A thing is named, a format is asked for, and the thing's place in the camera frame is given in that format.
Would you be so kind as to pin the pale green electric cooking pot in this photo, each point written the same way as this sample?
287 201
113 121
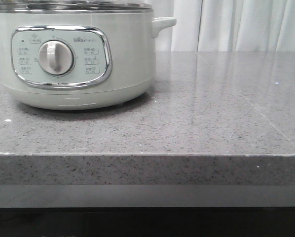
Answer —
78 59

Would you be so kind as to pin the white pleated curtain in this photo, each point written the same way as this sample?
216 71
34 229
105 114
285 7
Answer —
227 25

